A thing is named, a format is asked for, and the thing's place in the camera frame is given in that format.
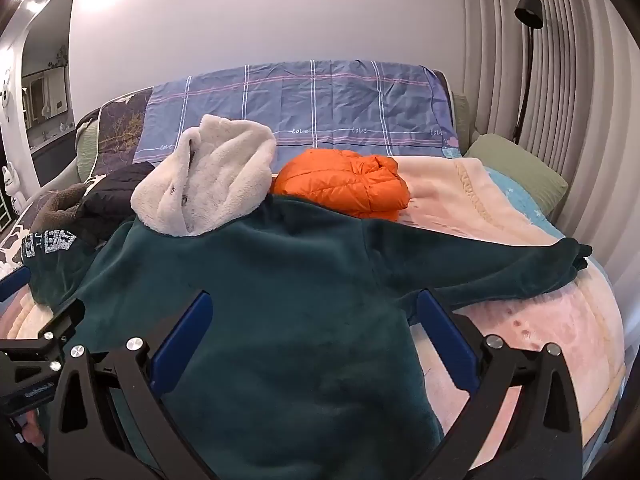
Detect blue plaid sheet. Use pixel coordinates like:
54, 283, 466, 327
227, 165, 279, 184
134, 59, 458, 166

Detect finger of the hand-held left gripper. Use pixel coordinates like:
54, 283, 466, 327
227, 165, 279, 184
0, 266, 32, 303
0, 299, 86, 376

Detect orange puffer jacket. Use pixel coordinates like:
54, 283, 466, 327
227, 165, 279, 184
270, 149, 411, 222

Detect green pillow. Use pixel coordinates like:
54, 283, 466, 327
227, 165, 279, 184
465, 133, 569, 216

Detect white cat figurine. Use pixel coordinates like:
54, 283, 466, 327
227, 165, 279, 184
2, 164, 26, 211

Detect dark green fleece hoodie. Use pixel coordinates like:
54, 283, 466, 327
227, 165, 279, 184
22, 114, 593, 480

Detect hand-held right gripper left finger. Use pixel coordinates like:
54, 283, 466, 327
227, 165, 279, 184
47, 290, 221, 480

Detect black white patterned cloth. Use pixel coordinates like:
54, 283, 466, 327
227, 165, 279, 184
0, 215, 36, 268

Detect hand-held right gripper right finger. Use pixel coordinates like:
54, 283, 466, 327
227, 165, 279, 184
416, 290, 586, 480

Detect pink fleece blanket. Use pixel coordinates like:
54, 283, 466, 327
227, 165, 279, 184
0, 156, 628, 471

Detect arched wall mirror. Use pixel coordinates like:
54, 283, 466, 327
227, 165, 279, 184
20, 0, 75, 153

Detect brown fleece garment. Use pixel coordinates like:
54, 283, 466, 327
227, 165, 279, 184
30, 182, 93, 233

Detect black floor lamp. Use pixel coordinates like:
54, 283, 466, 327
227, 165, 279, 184
511, 0, 545, 147

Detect beige pleated curtain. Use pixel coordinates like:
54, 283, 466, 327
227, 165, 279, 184
460, 0, 640, 271

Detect light blue starred sheet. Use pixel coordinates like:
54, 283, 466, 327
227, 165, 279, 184
487, 167, 566, 238

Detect black jacket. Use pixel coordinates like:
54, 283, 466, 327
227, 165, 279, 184
75, 161, 157, 248

